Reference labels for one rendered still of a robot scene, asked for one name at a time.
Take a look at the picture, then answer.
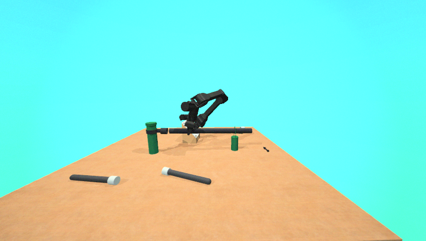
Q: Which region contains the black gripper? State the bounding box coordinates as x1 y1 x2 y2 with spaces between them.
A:
184 111 198 135

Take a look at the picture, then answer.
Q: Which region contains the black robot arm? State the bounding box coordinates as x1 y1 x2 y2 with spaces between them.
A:
179 89 228 128

